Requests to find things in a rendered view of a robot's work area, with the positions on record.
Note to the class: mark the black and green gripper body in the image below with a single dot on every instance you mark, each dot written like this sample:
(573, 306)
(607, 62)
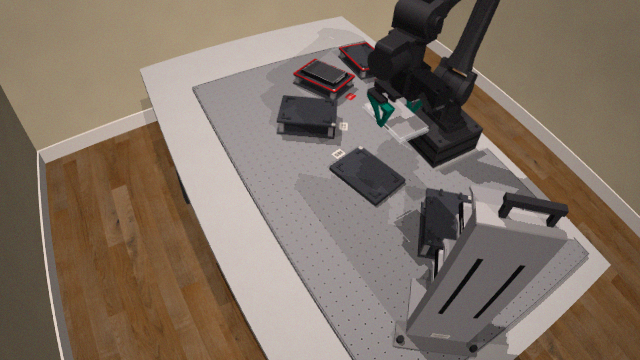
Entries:
(385, 87)

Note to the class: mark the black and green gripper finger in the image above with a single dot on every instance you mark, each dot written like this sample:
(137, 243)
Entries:
(416, 106)
(387, 109)

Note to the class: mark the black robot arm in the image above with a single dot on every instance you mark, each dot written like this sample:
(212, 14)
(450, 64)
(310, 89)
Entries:
(420, 22)

